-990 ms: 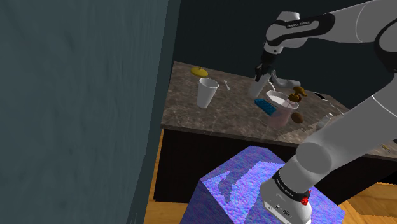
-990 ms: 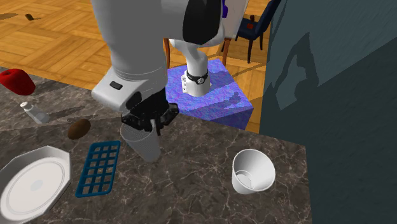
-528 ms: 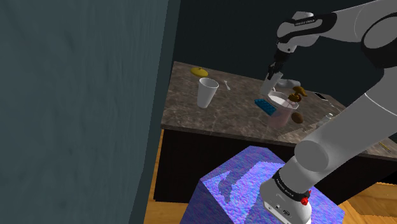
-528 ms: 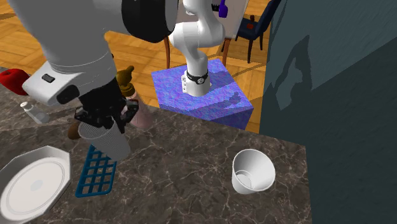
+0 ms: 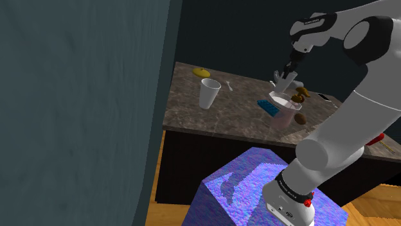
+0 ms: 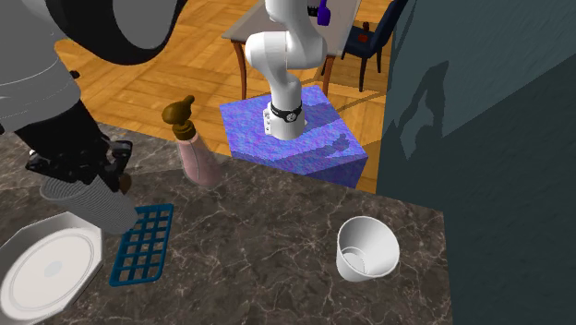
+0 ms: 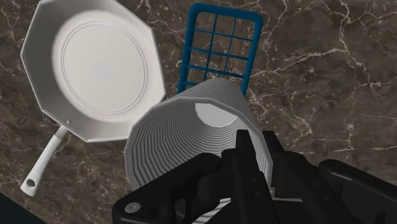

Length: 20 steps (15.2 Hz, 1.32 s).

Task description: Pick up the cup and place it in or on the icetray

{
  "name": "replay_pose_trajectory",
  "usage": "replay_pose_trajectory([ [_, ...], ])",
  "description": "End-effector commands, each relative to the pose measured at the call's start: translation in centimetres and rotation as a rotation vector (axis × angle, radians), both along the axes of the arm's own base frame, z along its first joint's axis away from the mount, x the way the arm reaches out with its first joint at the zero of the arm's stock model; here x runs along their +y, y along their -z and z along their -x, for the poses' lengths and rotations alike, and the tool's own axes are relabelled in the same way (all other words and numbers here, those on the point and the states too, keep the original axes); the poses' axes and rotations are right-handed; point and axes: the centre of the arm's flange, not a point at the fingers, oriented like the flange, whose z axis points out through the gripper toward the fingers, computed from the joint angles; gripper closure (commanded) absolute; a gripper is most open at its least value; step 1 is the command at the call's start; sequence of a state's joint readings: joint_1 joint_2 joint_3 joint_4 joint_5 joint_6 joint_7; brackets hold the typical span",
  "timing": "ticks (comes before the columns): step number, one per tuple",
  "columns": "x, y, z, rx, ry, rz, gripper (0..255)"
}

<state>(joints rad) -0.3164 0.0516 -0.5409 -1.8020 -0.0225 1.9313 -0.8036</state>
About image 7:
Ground blue wire rack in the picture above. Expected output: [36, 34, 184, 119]
[177, 2, 264, 97]

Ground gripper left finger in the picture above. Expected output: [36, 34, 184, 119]
[111, 129, 280, 224]

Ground white frying pan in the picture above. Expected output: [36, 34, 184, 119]
[19, 0, 167, 197]

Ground white ribbed cup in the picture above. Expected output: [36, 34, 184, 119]
[124, 77, 274, 224]

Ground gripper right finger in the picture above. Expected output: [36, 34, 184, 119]
[262, 130, 397, 224]

